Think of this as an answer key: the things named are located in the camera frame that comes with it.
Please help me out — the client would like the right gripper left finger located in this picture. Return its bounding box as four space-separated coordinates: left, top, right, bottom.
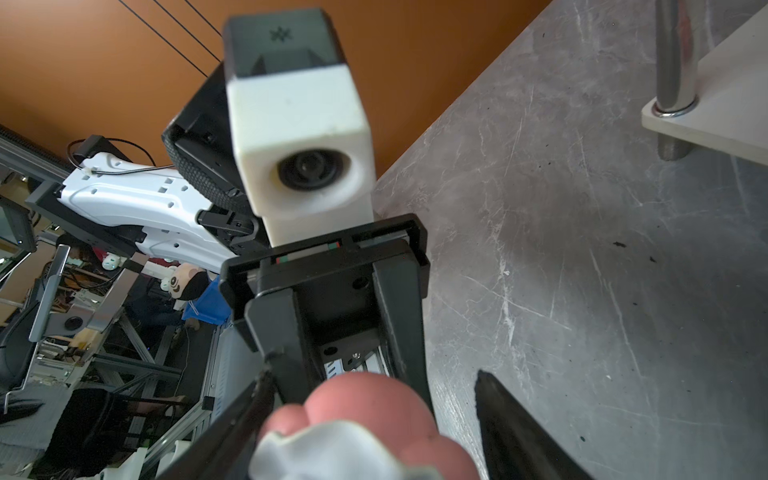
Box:
158 368 276 480

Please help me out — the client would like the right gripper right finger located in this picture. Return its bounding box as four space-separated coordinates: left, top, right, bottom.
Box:
475 370 590 480

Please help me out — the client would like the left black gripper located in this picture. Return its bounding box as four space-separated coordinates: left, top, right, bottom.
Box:
220 214 434 412

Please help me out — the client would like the pink white round character toy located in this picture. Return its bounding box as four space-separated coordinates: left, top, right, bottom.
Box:
248 372 479 479

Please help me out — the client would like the white two-tier shelf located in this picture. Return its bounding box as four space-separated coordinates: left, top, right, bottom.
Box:
641 1 767 165

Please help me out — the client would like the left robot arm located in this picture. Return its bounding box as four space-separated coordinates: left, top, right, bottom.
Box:
53 63 431 403

